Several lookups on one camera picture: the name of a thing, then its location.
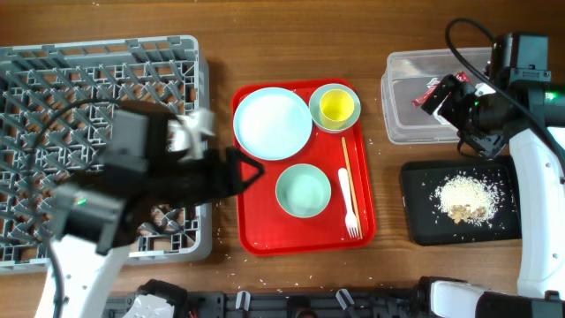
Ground rice and food scraps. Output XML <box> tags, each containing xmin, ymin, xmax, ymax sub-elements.
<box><xmin>429</xmin><ymin>174</ymin><xmax>505</xmax><ymax>228</ymax></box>

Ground red plastic tray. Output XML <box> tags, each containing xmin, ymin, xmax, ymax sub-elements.
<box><xmin>232</xmin><ymin>79</ymin><xmax>377</xmax><ymax>256</ymax></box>

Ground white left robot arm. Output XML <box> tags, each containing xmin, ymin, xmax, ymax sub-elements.
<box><xmin>36</xmin><ymin>101</ymin><xmax>265</xmax><ymax>317</ymax></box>

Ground grey dishwasher rack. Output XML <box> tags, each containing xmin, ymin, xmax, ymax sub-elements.
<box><xmin>1</xmin><ymin>35</ymin><xmax>210</xmax><ymax>275</ymax></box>

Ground green bowl with rice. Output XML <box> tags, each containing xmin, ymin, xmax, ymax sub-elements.
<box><xmin>275</xmin><ymin>163</ymin><xmax>332</xmax><ymax>219</ymax></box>

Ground light blue plate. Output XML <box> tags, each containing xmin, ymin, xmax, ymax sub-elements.
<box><xmin>233</xmin><ymin>87</ymin><xmax>313</xmax><ymax>161</ymax></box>

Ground small green bowl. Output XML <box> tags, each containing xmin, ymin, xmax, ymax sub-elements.
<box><xmin>308</xmin><ymin>83</ymin><xmax>361</xmax><ymax>133</ymax></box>

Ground red snack wrapper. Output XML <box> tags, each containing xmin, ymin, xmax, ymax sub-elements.
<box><xmin>411</xmin><ymin>72</ymin><xmax>471</xmax><ymax>107</ymax></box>

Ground wooden chopstick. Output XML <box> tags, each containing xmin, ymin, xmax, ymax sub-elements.
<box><xmin>341</xmin><ymin>137</ymin><xmax>363</xmax><ymax>239</ymax></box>

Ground yellow cup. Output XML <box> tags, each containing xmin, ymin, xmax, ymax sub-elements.
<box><xmin>320</xmin><ymin>89</ymin><xmax>355</xmax><ymax>130</ymax></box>

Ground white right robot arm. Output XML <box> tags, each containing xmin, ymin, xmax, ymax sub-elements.
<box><xmin>422</xmin><ymin>74</ymin><xmax>564</xmax><ymax>317</ymax></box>

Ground white plastic fork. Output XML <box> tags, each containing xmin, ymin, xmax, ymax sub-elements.
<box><xmin>338</xmin><ymin>168</ymin><xmax>360</xmax><ymax>239</ymax></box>

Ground black waste tray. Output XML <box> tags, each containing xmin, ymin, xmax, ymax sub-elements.
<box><xmin>400</xmin><ymin>155</ymin><xmax>521</xmax><ymax>246</ymax></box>

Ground clear plastic bin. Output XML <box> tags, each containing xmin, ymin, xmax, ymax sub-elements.
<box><xmin>381</xmin><ymin>49</ymin><xmax>480</xmax><ymax>145</ymax></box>

